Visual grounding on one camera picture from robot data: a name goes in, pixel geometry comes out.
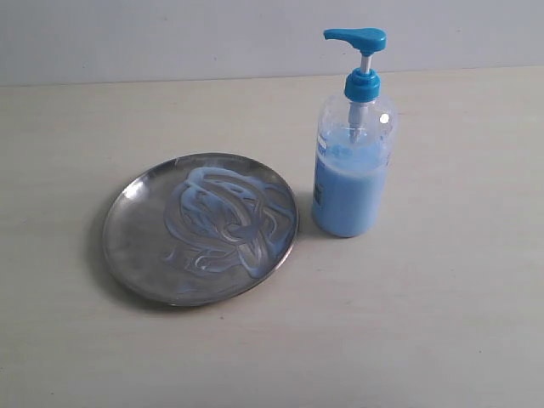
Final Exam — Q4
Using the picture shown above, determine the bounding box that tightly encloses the blue lotion pump bottle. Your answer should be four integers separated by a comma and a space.
312, 28, 398, 238

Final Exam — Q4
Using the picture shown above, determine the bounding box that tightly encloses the round stainless steel plate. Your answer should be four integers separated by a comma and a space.
101, 152, 300, 308

